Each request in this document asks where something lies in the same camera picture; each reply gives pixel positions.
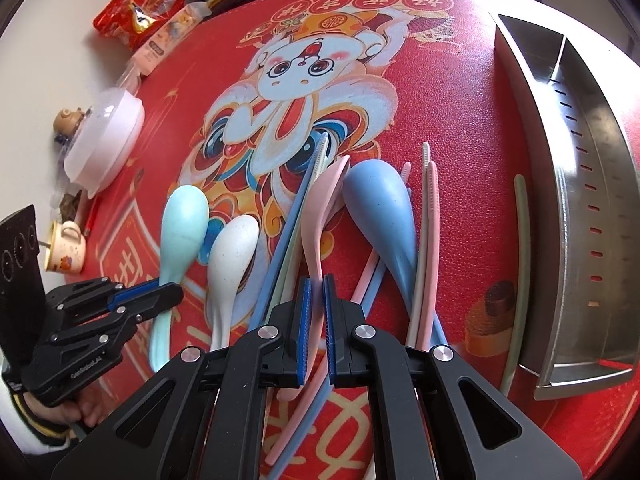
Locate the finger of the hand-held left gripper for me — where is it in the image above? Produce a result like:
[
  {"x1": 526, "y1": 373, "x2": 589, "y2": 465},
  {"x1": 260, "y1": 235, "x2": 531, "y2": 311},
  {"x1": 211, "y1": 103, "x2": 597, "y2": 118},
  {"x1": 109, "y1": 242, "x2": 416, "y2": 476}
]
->
[
  {"x1": 35, "y1": 284, "x2": 184, "y2": 357},
  {"x1": 46, "y1": 277, "x2": 167, "y2": 325}
]

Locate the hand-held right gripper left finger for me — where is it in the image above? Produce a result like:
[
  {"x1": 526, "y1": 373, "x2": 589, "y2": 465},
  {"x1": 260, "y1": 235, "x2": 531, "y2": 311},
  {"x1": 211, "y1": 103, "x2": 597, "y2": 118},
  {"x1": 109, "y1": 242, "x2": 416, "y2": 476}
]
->
[{"x1": 50, "y1": 276, "x2": 314, "y2": 480}]

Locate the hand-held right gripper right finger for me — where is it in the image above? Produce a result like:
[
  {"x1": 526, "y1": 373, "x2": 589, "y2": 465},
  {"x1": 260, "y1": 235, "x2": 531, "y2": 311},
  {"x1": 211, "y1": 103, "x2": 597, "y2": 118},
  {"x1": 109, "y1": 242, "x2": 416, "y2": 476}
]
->
[{"x1": 322, "y1": 274, "x2": 583, "y2": 480}]

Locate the teal spoon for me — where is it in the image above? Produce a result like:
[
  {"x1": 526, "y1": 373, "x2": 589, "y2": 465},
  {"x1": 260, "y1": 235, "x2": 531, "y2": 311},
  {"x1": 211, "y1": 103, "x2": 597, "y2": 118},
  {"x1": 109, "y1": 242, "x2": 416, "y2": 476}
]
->
[{"x1": 149, "y1": 184, "x2": 211, "y2": 370}]

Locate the white spoon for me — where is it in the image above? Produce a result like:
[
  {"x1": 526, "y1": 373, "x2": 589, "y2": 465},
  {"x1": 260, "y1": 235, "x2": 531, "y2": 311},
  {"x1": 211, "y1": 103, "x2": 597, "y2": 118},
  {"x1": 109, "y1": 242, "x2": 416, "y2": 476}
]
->
[{"x1": 206, "y1": 215, "x2": 261, "y2": 352}]

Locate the pink spoon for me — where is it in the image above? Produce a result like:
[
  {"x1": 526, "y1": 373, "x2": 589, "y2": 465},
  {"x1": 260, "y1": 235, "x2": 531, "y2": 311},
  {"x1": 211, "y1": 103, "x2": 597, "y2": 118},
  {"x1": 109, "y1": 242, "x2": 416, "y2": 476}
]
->
[{"x1": 274, "y1": 155, "x2": 352, "y2": 403}]

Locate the beige chopstick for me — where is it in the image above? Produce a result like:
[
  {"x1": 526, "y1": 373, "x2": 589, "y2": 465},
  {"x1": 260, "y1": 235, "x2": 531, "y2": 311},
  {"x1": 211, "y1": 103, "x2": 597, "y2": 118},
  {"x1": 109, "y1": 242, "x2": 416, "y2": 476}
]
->
[{"x1": 405, "y1": 141, "x2": 432, "y2": 348}]

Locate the blue spoon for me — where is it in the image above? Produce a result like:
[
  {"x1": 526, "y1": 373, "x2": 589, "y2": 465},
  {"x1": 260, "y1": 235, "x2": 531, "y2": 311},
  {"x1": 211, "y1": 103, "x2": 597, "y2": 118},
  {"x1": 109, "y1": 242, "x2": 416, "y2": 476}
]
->
[{"x1": 342, "y1": 159, "x2": 448, "y2": 348}]

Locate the stainless steel utensil tray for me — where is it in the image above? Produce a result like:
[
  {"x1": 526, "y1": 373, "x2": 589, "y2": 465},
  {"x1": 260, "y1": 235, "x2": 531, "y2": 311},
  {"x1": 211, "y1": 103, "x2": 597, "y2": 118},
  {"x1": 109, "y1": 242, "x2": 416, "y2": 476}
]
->
[{"x1": 487, "y1": 10, "x2": 640, "y2": 402}]

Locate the person's left forearm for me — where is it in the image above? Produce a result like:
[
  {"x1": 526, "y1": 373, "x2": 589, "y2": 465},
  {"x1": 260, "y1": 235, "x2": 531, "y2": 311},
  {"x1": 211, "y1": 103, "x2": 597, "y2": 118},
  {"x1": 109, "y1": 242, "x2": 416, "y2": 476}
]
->
[{"x1": 0, "y1": 392, "x2": 68, "y2": 457}]

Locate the person's left hand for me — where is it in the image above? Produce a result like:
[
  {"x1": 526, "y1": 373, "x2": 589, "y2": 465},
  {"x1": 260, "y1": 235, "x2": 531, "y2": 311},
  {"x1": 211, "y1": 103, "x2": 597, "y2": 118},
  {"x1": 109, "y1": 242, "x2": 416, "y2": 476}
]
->
[{"x1": 22, "y1": 385, "x2": 109, "y2": 443}]

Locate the cream speckled cup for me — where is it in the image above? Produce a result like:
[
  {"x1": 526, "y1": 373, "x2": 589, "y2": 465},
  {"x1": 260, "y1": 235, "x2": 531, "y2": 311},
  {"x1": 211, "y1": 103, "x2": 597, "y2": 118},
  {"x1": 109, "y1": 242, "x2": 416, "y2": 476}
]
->
[{"x1": 42, "y1": 220, "x2": 88, "y2": 273}]

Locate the white lidded bowl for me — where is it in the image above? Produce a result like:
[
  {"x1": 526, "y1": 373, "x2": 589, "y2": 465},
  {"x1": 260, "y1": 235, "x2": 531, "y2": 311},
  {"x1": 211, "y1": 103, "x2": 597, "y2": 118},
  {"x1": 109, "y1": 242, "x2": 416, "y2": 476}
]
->
[{"x1": 62, "y1": 87, "x2": 147, "y2": 198}]

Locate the brown teapot figurine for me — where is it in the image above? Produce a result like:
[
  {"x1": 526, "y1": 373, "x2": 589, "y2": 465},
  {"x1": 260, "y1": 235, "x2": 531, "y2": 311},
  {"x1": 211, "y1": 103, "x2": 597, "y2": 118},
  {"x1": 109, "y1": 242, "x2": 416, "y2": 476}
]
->
[{"x1": 54, "y1": 107, "x2": 88, "y2": 137}]

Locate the red printed table mat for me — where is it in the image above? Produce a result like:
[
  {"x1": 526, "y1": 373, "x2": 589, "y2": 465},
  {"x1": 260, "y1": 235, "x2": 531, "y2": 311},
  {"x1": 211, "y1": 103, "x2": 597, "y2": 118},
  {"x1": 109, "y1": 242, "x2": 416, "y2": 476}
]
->
[{"x1": 50, "y1": 0, "x2": 640, "y2": 480}]

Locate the red snack bag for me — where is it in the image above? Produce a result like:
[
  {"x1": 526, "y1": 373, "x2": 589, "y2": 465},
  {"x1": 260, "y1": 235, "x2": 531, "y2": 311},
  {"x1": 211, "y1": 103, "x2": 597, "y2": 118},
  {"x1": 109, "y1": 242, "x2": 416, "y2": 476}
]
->
[{"x1": 94, "y1": 0, "x2": 193, "y2": 52}]

